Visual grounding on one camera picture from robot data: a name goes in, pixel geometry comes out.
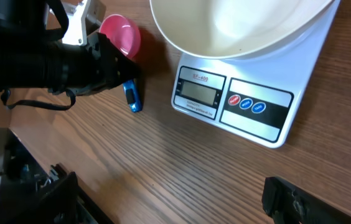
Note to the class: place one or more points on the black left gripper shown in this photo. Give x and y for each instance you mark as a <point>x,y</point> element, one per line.
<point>96,66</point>

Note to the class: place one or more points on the white digital kitchen scale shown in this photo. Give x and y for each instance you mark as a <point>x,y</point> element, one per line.
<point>254,98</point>

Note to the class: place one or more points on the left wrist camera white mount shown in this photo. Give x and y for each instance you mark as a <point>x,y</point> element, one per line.
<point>84,18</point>

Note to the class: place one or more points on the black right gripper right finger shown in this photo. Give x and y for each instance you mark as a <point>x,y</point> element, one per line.
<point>285,203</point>

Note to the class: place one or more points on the pink measuring scoop blue handle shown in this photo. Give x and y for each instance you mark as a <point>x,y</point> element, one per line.
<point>124,34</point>

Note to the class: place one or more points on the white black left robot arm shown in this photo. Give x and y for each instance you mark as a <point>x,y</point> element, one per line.
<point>33,56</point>

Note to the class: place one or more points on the white bowl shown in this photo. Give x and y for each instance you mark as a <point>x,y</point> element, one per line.
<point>222,29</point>

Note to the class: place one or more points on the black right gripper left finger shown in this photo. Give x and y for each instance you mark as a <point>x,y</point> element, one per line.
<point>55,203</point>

